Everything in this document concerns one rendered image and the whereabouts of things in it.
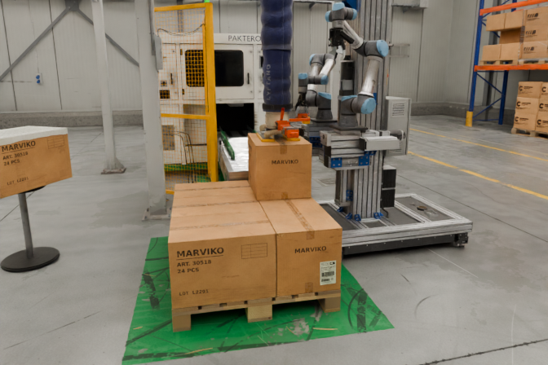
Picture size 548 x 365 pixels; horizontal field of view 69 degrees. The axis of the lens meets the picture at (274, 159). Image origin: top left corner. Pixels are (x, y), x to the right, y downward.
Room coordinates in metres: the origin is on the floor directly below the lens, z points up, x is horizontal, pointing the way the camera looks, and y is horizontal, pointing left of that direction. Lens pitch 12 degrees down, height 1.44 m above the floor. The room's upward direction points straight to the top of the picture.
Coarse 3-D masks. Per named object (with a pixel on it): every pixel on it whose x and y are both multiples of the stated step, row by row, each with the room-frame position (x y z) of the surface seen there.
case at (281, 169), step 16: (256, 144) 2.78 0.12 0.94; (272, 144) 2.77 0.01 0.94; (288, 144) 2.77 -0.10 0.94; (304, 144) 2.78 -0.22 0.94; (256, 160) 2.73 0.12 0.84; (272, 160) 2.75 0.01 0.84; (288, 160) 2.76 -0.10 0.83; (304, 160) 2.78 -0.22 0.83; (256, 176) 2.73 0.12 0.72; (272, 176) 2.75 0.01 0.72; (288, 176) 2.77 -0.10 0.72; (304, 176) 2.78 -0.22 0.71; (256, 192) 2.73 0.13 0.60; (272, 192) 2.75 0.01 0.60; (288, 192) 2.77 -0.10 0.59; (304, 192) 2.78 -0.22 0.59
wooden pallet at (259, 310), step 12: (252, 300) 2.11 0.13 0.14; (264, 300) 2.12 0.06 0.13; (276, 300) 2.13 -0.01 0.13; (288, 300) 2.15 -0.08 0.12; (300, 300) 2.16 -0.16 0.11; (324, 300) 2.21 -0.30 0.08; (336, 300) 2.21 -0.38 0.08; (180, 312) 2.02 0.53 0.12; (192, 312) 2.04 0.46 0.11; (204, 312) 2.05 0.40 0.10; (252, 312) 2.10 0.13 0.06; (264, 312) 2.12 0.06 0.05; (180, 324) 2.02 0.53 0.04
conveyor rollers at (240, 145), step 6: (228, 138) 5.54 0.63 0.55; (234, 138) 5.55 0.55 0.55; (240, 138) 5.56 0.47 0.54; (246, 138) 5.58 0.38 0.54; (222, 144) 5.06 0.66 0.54; (234, 144) 5.01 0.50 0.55; (240, 144) 5.02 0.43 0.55; (246, 144) 5.03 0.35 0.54; (234, 150) 4.64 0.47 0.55; (240, 150) 4.66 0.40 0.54; (246, 150) 4.67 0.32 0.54; (228, 156) 4.27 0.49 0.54; (240, 156) 4.29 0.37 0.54; (246, 156) 4.30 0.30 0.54; (234, 162) 4.01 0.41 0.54; (240, 162) 4.02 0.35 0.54; (246, 162) 3.96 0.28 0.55; (234, 168) 3.74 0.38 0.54; (240, 168) 3.75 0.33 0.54; (246, 168) 3.76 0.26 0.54
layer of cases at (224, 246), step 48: (192, 192) 2.94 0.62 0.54; (240, 192) 2.93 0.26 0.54; (192, 240) 2.04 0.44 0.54; (240, 240) 2.09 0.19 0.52; (288, 240) 2.15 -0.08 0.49; (336, 240) 2.21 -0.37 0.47; (192, 288) 2.04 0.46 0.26; (240, 288) 2.09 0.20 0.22; (288, 288) 2.15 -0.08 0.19; (336, 288) 2.21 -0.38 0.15
